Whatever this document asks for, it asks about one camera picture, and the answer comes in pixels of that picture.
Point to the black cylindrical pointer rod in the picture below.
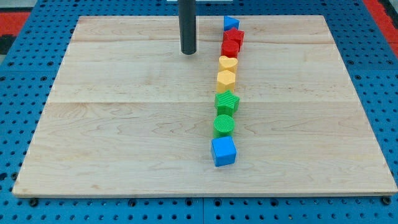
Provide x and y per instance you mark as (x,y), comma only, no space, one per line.
(187,25)

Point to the green star block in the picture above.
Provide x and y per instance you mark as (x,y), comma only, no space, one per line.
(226,103)

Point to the yellow heart block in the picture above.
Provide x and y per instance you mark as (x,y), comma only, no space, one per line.
(227,63)

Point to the green cylinder block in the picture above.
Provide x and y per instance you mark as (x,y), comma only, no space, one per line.
(223,125)

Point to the blue triangle block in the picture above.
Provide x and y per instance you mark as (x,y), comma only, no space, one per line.
(230,22)

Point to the red cylinder block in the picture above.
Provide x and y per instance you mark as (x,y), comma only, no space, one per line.
(229,48)

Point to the light wooden board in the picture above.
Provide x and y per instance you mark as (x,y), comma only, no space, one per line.
(129,115)

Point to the yellow hexagon block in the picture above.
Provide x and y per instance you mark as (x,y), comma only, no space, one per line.
(225,81)

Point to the red star block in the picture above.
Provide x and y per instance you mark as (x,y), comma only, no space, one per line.
(235,35)

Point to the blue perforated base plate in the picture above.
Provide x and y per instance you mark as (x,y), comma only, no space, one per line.
(30,67)

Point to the blue cube block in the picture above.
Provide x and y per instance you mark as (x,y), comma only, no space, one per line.
(223,151)

